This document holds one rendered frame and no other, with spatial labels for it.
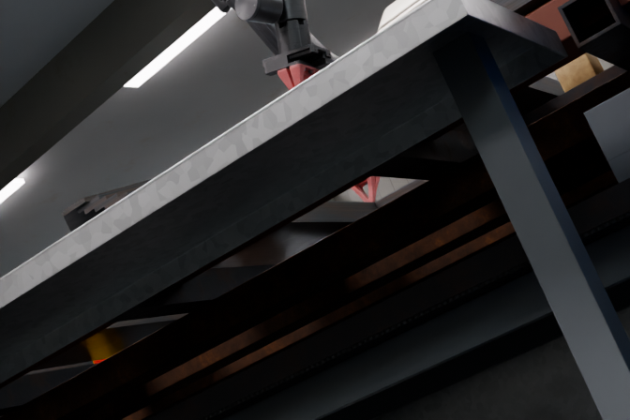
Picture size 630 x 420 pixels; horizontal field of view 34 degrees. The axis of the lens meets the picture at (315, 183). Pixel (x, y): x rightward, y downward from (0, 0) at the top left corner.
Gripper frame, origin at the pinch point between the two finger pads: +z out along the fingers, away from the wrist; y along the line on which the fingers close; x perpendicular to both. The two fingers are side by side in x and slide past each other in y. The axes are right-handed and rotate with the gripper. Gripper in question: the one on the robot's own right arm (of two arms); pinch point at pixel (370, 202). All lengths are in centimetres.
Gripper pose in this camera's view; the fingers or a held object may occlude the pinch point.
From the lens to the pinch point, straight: 222.0
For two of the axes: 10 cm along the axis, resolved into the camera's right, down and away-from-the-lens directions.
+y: 5.9, 2.3, 7.7
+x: -7.7, 4.4, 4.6
